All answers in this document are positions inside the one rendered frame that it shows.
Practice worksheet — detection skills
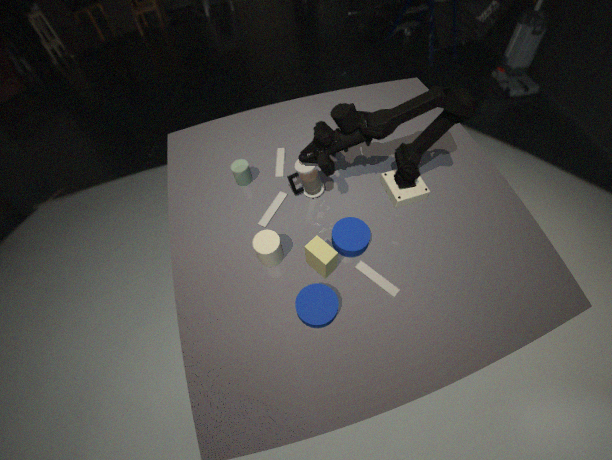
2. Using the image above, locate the glass coffee press with black knob plunger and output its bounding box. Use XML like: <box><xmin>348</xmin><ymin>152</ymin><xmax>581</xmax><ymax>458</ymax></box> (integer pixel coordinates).
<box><xmin>287</xmin><ymin>153</ymin><xmax>325</xmax><ymax>198</ymax></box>

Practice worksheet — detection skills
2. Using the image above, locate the beige cylinder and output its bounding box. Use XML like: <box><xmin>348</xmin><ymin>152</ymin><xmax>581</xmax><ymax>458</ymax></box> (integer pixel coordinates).
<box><xmin>253</xmin><ymin>230</ymin><xmax>284</xmax><ymax>267</ymax></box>

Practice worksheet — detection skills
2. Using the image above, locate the beige flat bar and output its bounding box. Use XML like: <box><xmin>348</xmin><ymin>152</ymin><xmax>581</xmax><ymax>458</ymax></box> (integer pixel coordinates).
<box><xmin>355</xmin><ymin>261</ymin><xmax>400</xmax><ymax>298</ymax></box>
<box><xmin>275</xmin><ymin>148</ymin><xmax>285</xmax><ymax>178</ymax></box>
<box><xmin>258</xmin><ymin>191</ymin><xmax>287</xmax><ymax>228</ymax></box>

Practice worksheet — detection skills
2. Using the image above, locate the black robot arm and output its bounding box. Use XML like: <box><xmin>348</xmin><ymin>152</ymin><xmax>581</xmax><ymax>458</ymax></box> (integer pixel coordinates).
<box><xmin>314</xmin><ymin>86</ymin><xmax>478</xmax><ymax>190</ymax></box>

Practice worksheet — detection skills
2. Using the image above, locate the blue short cylinder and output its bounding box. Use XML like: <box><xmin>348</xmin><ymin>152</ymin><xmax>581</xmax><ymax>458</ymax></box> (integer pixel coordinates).
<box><xmin>295</xmin><ymin>283</ymin><xmax>338</xmax><ymax>329</ymax></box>
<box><xmin>332</xmin><ymin>217</ymin><xmax>371</xmax><ymax>258</ymax></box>

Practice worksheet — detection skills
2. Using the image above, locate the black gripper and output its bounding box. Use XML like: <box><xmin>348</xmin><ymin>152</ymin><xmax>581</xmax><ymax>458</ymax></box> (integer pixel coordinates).
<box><xmin>300</xmin><ymin>128</ymin><xmax>350</xmax><ymax>177</ymax></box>

